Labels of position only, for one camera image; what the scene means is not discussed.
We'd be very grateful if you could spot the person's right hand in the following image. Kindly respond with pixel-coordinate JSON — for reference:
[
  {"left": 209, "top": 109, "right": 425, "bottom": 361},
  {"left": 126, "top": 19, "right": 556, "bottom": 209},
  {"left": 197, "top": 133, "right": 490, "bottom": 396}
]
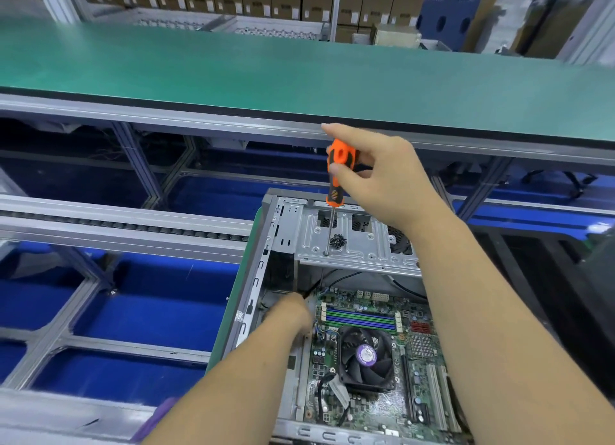
[{"left": 320, "top": 123, "right": 453, "bottom": 237}]

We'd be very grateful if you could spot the person's left hand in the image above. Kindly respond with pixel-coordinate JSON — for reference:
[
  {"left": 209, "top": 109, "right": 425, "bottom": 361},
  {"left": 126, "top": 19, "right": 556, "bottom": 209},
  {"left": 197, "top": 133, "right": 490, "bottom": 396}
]
[{"left": 259, "top": 293, "right": 316, "bottom": 343}]

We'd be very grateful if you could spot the orange black handle screwdriver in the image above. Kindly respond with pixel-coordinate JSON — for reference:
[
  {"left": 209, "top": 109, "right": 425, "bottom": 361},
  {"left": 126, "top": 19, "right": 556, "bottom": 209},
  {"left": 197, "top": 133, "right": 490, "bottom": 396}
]
[{"left": 323, "top": 140, "right": 359, "bottom": 259}]

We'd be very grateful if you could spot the grey metal computer case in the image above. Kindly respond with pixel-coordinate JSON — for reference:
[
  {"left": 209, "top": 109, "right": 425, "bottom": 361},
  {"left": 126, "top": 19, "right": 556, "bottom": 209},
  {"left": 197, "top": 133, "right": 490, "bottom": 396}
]
[{"left": 206, "top": 188, "right": 482, "bottom": 445}]

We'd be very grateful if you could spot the black CPU cooler fan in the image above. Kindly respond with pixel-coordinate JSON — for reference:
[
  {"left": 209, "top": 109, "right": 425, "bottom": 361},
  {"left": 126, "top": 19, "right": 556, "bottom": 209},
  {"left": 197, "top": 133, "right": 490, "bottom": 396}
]
[{"left": 336, "top": 325, "right": 397, "bottom": 395}]

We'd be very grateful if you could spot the green motherboard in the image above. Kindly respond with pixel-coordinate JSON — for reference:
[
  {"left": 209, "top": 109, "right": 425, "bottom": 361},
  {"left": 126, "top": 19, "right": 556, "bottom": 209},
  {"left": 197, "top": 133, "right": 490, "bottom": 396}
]
[{"left": 302, "top": 288, "right": 463, "bottom": 436}]

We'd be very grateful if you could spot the person's left forearm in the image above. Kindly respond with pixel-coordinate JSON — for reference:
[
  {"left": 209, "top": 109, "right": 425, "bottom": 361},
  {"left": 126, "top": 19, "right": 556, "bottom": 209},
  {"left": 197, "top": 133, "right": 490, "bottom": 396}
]
[{"left": 142, "top": 325, "right": 309, "bottom": 445}]

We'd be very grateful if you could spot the person's right forearm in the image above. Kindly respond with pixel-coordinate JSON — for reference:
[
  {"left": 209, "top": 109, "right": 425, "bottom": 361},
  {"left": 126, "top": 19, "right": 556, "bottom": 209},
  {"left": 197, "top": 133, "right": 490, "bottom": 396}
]
[{"left": 408, "top": 214, "right": 615, "bottom": 445}]

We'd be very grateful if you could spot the green conveyor belt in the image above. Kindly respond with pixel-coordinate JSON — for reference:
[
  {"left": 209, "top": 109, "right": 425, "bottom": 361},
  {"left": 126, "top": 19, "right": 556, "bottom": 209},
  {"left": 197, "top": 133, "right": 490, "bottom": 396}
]
[{"left": 0, "top": 17, "right": 615, "bottom": 148}]

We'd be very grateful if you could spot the grey flat metal rail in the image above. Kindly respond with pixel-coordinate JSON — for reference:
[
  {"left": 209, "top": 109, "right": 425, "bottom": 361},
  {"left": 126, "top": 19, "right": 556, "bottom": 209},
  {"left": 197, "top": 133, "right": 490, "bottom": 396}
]
[{"left": 0, "top": 194, "right": 256, "bottom": 263}]

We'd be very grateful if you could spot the grey roller conveyor rail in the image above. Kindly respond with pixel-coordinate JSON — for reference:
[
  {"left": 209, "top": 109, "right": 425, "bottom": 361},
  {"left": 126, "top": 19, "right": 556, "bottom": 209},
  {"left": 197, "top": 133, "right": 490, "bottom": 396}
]
[{"left": 0, "top": 387, "right": 155, "bottom": 445}]

